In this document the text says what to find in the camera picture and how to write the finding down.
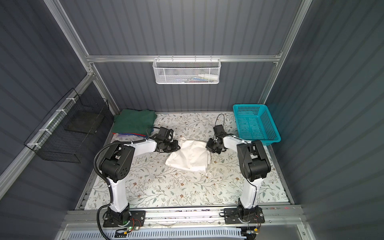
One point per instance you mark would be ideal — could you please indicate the white bottle in basket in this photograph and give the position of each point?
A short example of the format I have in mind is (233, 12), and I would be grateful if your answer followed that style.
(209, 77)

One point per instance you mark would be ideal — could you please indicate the folded blue t shirt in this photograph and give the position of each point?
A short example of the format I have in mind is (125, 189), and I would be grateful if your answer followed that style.
(131, 135)

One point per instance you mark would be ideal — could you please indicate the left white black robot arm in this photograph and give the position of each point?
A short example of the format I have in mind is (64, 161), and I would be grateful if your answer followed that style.
(113, 163)

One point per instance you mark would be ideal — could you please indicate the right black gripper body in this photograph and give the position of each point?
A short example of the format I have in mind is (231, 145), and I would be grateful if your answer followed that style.
(212, 145)

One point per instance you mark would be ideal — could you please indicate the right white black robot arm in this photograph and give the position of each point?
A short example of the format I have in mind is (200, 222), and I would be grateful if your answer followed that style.
(254, 166)

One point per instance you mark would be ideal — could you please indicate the teal plastic basket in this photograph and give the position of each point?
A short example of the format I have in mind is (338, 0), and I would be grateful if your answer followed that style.
(255, 122)

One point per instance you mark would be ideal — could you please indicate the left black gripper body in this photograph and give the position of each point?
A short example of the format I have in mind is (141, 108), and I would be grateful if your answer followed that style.
(170, 146)

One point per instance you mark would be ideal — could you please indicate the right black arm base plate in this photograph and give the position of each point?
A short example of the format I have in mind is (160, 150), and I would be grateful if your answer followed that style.
(243, 216)

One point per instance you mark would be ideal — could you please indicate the floral table cloth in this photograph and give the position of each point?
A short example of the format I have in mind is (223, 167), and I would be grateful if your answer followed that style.
(151, 183)

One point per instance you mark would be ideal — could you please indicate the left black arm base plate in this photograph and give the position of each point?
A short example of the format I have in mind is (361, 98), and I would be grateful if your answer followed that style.
(134, 219)

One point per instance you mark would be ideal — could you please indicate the white t shirt with print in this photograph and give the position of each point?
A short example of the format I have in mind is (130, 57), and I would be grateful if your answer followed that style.
(191, 157)

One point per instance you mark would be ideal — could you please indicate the white slotted cable duct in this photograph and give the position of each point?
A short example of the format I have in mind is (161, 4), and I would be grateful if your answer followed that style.
(176, 234)

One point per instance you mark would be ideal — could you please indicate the folded green t shirt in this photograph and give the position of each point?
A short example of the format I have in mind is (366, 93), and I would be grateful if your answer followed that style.
(133, 122)

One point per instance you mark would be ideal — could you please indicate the black wire mesh basket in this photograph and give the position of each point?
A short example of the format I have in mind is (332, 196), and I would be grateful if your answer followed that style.
(75, 132)

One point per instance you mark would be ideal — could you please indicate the white wire mesh basket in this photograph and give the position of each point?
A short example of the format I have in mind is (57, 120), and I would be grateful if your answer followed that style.
(185, 73)

